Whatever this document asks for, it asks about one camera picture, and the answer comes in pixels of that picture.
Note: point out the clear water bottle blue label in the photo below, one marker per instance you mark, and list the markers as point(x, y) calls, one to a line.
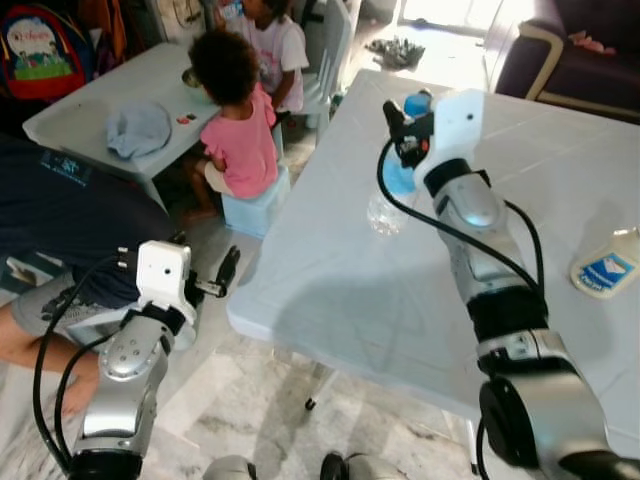
point(395, 178)

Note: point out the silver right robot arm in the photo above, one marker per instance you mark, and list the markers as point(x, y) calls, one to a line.
point(470, 205)

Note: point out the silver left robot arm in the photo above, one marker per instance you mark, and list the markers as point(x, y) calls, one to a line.
point(130, 370)

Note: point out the light blue plastic stool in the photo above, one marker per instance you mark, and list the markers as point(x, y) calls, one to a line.
point(255, 210)

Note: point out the white plastic chair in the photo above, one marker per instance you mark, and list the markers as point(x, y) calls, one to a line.
point(330, 60)

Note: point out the child in pink shirt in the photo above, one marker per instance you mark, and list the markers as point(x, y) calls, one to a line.
point(245, 140)

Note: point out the child in white shirt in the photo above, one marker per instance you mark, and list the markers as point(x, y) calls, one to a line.
point(280, 50)

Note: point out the small red toy pieces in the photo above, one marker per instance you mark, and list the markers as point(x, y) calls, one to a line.
point(186, 119)

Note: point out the seated person in dark shirt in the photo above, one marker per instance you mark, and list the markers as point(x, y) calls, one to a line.
point(60, 220)

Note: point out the large white folding table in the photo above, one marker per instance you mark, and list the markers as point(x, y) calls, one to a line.
point(400, 300)

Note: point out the grey crumpled cloth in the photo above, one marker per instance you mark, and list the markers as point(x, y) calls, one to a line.
point(140, 130)

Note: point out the dark purple armchair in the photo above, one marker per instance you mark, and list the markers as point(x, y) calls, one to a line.
point(570, 70)

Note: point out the white bottle with blue label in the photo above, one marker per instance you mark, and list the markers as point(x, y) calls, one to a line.
point(605, 268)

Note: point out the small pink cloth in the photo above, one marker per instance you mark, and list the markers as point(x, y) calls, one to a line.
point(592, 44)

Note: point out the small white table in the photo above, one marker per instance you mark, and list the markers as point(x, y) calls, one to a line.
point(90, 110)

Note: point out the grey right robot leg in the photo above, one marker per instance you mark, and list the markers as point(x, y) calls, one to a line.
point(365, 468)

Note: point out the red printed backpack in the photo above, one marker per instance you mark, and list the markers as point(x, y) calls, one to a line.
point(40, 55)

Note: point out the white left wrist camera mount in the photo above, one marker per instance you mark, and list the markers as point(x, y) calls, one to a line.
point(163, 272)

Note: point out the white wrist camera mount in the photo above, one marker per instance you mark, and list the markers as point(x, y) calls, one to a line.
point(458, 125)
point(163, 272)

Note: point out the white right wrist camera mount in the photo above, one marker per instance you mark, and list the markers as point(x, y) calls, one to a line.
point(458, 125)

